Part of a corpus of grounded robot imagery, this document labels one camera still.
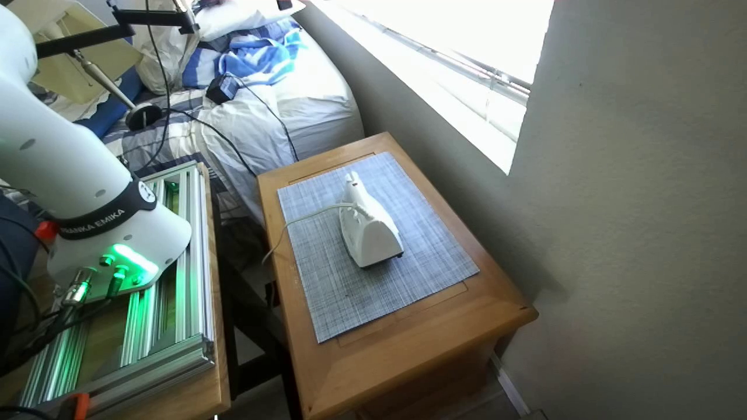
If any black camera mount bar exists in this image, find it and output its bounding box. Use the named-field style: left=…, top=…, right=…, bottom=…
left=33, top=7, right=195, bottom=61

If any blue white striped cloth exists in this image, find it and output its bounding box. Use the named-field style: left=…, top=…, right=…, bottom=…
left=181, top=19, right=307, bottom=91

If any orange clamp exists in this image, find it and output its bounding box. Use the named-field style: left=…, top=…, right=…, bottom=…
left=63, top=389, right=96, bottom=420

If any wooden side table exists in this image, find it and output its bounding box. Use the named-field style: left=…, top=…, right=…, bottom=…
left=257, top=128, right=539, bottom=420

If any white clothes iron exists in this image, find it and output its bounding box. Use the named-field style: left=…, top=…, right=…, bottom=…
left=335, top=170, right=407, bottom=270

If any red knob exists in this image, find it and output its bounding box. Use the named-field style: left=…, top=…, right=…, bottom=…
left=33, top=220, right=59, bottom=244

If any window with white blinds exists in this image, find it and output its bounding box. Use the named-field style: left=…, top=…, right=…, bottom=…
left=311, top=0, right=555, bottom=177

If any yellow cushion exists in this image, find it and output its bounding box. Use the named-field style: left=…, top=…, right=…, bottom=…
left=6, top=0, right=147, bottom=122

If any black power adapter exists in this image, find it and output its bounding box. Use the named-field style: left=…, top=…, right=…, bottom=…
left=202, top=73, right=243, bottom=104

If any aluminium rail base frame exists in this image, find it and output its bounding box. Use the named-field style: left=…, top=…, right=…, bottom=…
left=14, top=161, right=216, bottom=415

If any grey grid ironing mat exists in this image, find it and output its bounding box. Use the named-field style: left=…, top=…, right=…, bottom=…
left=276, top=150, right=480, bottom=346

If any dark blue fabric object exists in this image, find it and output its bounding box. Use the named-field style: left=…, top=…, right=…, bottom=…
left=0, top=192, right=52, bottom=347

